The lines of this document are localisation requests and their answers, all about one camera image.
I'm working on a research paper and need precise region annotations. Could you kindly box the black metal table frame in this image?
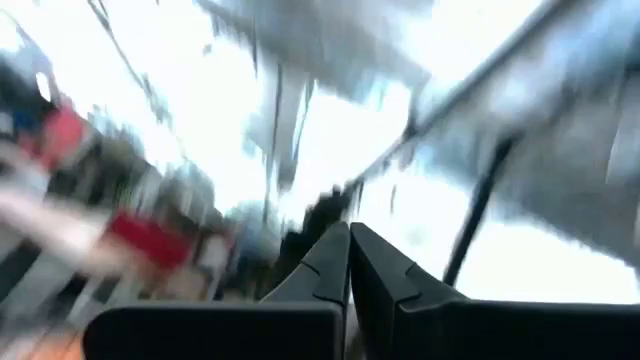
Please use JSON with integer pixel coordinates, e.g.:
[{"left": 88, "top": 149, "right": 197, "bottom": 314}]
[{"left": 442, "top": 133, "right": 517, "bottom": 288}]

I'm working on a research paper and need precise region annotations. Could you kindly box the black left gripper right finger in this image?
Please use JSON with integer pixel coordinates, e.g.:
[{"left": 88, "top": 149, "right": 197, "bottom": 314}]
[{"left": 349, "top": 222, "right": 640, "bottom": 360}]

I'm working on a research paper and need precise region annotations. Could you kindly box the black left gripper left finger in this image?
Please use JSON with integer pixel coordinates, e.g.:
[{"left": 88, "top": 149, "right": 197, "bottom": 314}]
[{"left": 82, "top": 221, "right": 351, "bottom": 360}]

